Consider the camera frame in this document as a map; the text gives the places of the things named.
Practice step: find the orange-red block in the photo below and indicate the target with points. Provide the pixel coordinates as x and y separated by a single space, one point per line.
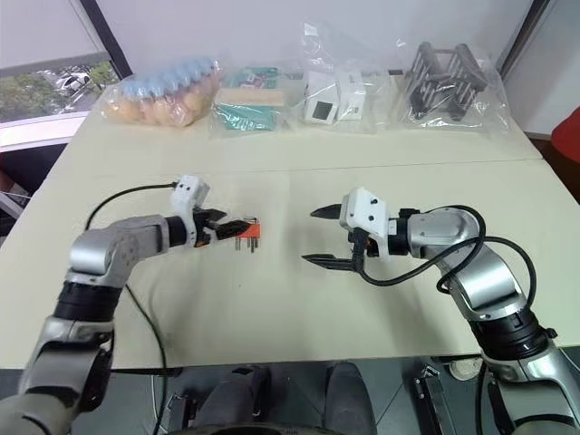
251 230

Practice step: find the green and red packet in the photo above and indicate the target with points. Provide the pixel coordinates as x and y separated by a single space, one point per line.
251 78

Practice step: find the dark metal rack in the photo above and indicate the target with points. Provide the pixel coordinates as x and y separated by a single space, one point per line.
444 86

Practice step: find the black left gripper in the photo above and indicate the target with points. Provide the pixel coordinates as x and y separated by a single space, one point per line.
206 226

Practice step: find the red object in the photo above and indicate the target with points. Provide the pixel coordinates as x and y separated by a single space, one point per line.
568 136

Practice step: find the blue egg tray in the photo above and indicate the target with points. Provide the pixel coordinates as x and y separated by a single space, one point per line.
167 77

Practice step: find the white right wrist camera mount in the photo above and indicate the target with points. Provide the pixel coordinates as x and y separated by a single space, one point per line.
367 208

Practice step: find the clear plastic bag of eggs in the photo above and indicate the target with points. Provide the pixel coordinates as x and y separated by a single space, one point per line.
158 104

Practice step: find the bag of white devices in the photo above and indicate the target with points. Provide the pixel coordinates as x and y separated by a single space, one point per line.
321 97

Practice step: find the black table bracket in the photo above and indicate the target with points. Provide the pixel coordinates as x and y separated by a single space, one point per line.
179 412
430 399

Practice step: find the dark window frame post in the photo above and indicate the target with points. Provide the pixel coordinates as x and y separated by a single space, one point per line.
106 36

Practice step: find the green striped packet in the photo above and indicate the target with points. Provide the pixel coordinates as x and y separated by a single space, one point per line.
244 118

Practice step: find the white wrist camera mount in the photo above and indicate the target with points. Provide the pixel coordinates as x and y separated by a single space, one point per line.
367 208
188 190

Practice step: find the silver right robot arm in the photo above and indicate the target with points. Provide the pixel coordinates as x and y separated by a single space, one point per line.
453 226

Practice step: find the orange egg tray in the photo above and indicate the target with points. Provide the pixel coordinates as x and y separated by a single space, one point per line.
154 111

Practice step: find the clear bag with white boxes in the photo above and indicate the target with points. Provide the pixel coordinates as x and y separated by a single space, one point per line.
353 50

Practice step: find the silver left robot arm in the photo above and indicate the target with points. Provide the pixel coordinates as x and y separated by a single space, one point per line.
131 235

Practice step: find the clear bag with green packets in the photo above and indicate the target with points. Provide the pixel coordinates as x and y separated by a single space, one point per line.
254 127

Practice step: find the white round object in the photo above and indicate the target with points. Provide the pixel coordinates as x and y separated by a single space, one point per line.
466 368

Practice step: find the dark wall pillar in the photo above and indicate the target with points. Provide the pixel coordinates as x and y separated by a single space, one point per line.
519 31

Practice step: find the white cardboard box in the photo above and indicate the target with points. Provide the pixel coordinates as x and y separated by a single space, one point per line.
352 95

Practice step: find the clear bag with dark rack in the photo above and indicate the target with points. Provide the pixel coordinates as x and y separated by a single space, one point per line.
491 99

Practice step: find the wooden block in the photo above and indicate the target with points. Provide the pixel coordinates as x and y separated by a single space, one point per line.
251 97

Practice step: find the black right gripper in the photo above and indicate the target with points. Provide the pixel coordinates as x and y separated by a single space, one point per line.
359 247

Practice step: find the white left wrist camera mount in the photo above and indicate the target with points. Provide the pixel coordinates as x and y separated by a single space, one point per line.
188 190

